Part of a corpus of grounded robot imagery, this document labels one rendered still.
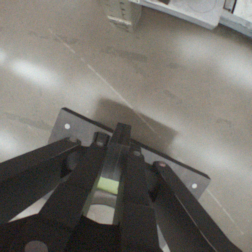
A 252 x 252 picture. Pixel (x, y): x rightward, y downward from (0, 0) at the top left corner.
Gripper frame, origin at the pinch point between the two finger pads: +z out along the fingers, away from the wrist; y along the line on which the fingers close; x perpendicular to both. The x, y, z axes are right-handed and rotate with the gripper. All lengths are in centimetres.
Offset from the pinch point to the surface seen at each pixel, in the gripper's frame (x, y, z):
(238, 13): 44, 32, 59
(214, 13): 23.6, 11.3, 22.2
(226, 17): 40, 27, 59
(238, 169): -19, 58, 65
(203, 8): 23.9, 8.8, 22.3
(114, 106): -6, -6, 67
